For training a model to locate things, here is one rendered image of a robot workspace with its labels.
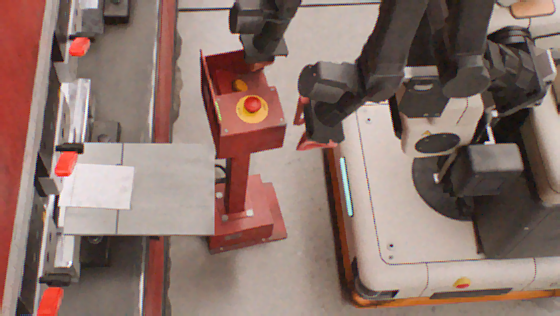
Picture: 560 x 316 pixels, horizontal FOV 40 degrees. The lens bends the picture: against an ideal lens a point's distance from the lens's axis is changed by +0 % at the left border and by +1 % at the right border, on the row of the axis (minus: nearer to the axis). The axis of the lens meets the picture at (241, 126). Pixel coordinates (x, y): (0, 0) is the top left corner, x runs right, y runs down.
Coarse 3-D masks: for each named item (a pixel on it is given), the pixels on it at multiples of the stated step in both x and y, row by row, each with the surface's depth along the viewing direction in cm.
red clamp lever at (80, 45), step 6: (72, 36) 122; (78, 36) 122; (84, 36) 121; (90, 36) 122; (72, 42) 117; (78, 42) 116; (84, 42) 117; (90, 42) 122; (72, 48) 114; (78, 48) 114; (84, 48) 115; (72, 54) 115; (78, 54) 115; (84, 54) 115
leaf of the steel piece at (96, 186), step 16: (80, 176) 138; (96, 176) 139; (112, 176) 139; (128, 176) 139; (80, 192) 137; (96, 192) 137; (112, 192) 137; (128, 192) 137; (112, 208) 136; (128, 208) 136
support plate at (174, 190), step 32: (96, 160) 140; (128, 160) 141; (160, 160) 141; (192, 160) 141; (160, 192) 138; (192, 192) 138; (64, 224) 134; (96, 224) 134; (128, 224) 135; (160, 224) 135; (192, 224) 135
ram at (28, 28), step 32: (0, 0) 84; (32, 0) 99; (0, 32) 85; (32, 32) 99; (0, 64) 85; (32, 64) 100; (0, 96) 85; (32, 96) 100; (0, 128) 85; (0, 160) 85; (32, 160) 100; (0, 192) 85; (0, 224) 85; (0, 256) 86; (0, 288) 86
